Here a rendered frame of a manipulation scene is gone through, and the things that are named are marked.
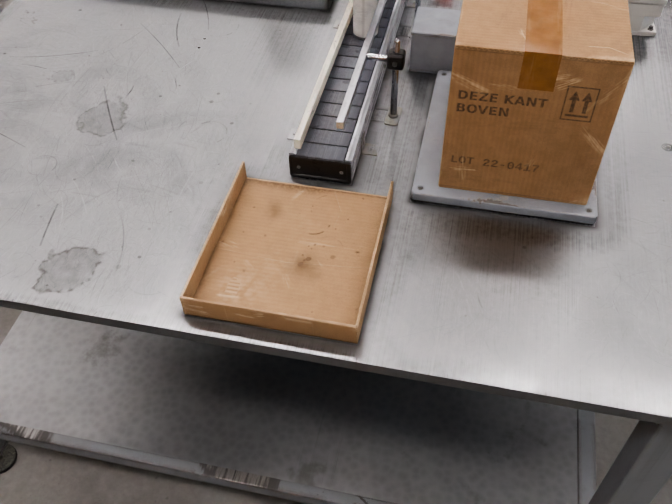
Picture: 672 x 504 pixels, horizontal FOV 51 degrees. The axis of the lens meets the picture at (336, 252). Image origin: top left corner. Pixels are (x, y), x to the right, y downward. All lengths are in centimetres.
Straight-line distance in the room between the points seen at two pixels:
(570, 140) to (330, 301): 43
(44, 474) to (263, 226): 104
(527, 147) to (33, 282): 78
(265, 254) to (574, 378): 49
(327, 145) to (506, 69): 34
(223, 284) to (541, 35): 58
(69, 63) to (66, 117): 19
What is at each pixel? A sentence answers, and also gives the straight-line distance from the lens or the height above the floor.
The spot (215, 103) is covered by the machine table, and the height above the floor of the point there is 83.
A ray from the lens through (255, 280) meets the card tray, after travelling 109.
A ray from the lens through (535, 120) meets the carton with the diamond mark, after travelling 110.
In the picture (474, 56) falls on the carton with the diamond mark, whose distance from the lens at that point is 104.
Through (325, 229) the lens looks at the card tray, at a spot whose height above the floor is 83.
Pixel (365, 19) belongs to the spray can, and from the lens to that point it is 147.
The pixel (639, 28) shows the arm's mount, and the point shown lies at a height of 85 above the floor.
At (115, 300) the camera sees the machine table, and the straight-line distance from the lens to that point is 112.
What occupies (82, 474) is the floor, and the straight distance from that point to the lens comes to 195.
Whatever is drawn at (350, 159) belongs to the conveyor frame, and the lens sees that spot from 120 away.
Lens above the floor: 167
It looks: 48 degrees down
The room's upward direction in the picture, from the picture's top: 2 degrees counter-clockwise
